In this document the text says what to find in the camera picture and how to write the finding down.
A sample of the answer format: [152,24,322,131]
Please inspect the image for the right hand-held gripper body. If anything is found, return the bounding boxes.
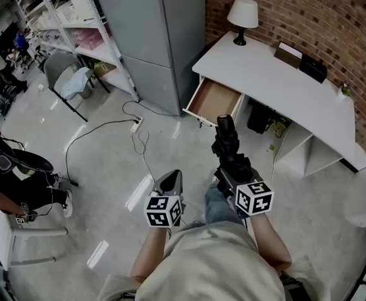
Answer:
[213,167,276,221]

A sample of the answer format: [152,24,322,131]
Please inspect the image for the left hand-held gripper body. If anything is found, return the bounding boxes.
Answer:
[143,192,186,230]

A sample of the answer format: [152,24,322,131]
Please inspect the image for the white drawer with brown bottom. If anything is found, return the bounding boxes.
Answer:
[182,76,245,128]

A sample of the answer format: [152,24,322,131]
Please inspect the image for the person's left forearm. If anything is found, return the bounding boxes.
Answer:
[129,226,168,284]

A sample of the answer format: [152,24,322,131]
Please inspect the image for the person's right forearm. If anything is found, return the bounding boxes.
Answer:
[247,213,294,272]

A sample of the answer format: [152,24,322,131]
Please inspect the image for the black electronic box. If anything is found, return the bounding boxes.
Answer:
[246,100,278,135]

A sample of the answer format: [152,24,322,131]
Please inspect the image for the white desk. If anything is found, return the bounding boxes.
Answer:
[191,31,366,177]

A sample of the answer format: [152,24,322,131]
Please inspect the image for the person's blue jeans legs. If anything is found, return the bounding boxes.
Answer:
[203,182,247,226]

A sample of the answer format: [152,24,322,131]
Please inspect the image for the white power strip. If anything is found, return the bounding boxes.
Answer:
[130,116,144,134]

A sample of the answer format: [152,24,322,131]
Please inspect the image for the person's cream shirt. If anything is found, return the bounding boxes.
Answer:
[97,220,328,301]

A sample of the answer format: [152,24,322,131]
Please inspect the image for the light blue cloth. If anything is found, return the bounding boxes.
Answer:
[60,66,93,101]

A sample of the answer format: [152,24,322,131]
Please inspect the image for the grey metal cabinet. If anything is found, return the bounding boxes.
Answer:
[91,0,207,117]

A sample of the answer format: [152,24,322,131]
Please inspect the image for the small potted plant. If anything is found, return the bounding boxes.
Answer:
[339,81,353,99]

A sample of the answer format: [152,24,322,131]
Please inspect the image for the brown box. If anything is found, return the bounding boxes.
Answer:
[274,41,304,70]

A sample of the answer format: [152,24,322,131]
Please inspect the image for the grey chair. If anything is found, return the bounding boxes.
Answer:
[42,51,112,124]

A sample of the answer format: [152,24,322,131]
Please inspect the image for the white shelf rack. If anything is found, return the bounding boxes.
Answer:
[14,0,140,103]

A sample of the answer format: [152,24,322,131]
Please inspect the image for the white shade table lamp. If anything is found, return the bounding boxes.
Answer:
[226,0,259,47]

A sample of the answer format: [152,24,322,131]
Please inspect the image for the thin white cable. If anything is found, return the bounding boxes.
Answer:
[131,130,154,182]

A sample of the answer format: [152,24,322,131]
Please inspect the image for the short black cable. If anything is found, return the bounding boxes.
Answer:
[121,100,171,121]

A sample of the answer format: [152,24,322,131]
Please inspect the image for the long black cable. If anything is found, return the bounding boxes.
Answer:
[64,119,139,188]

